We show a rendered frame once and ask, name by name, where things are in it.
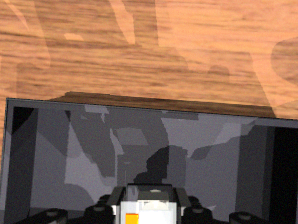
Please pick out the plug-in relay with orange button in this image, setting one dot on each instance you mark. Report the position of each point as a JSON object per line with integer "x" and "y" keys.
{"x": 148, "y": 204}

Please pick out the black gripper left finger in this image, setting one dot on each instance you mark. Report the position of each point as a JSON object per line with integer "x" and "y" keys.
{"x": 100, "y": 213}

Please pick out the black parts tray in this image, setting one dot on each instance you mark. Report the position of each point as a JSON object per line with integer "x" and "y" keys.
{"x": 69, "y": 157}

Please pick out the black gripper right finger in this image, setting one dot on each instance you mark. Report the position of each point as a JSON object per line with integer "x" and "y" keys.
{"x": 192, "y": 212}

